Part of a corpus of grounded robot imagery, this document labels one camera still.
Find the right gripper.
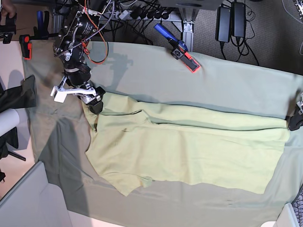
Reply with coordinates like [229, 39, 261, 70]
[72, 82, 106, 115]

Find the light green T-shirt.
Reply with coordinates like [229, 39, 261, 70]
[83, 93, 290, 196]

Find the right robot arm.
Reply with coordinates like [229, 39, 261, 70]
[51, 9, 105, 114]

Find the person hand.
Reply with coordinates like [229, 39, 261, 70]
[1, 0, 17, 18]

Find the grey-green table cloth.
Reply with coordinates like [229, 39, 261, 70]
[24, 41, 303, 227]

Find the dark green cloth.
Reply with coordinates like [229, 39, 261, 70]
[0, 75, 36, 113]

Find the white cylinder roll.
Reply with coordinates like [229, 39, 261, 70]
[0, 109, 20, 136]

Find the red black clamp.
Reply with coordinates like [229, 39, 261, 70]
[19, 35, 32, 60]

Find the blue orange bar clamp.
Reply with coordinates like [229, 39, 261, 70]
[154, 23, 201, 73]

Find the white plastic bin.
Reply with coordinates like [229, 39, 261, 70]
[0, 161, 72, 227]

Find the white power strip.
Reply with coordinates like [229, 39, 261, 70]
[112, 9, 182, 22]

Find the black power adapter brick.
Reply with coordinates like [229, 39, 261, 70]
[215, 6, 231, 43]

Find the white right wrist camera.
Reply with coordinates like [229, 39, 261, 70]
[50, 86, 68, 103]

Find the aluminium frame post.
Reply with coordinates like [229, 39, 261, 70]
[178, 7, 198, 52]

